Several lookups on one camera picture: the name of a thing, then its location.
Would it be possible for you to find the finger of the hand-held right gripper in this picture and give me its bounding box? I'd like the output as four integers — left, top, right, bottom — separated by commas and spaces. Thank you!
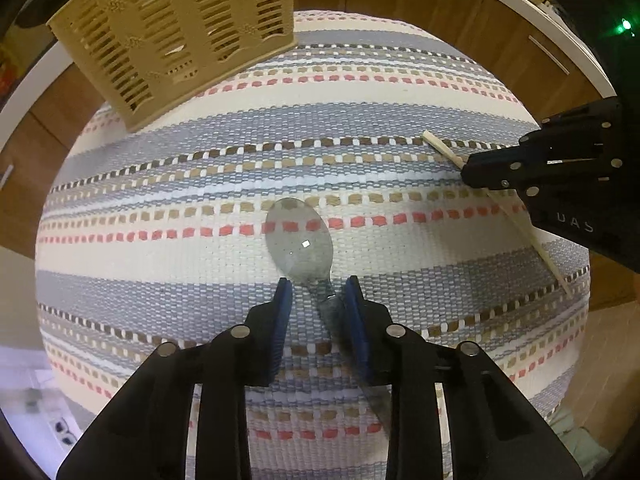
460, 97, 626, 200

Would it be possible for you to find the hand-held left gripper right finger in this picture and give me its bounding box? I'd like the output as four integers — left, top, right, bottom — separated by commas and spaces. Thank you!
342, 275, 583, 480

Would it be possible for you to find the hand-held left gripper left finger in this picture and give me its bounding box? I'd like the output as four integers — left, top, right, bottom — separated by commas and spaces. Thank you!
56, 277, 293, 480

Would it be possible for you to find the wooden chopstick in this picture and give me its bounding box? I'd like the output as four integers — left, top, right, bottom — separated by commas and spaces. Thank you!
421, 130, 573, 300

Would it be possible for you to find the clear plastic oval spoon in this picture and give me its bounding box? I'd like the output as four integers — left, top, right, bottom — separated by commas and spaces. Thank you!
264, 197, 396, 438

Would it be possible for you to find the beige plastic utensil basket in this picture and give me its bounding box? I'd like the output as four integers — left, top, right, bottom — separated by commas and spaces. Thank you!
46, 0, 297, 133

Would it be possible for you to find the striped woven table cloth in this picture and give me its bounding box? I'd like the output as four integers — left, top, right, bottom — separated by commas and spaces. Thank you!
35, 10, 592, 480

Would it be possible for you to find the pale green cloth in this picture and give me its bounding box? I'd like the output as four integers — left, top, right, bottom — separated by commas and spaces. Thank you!
547, 405, 611, 466

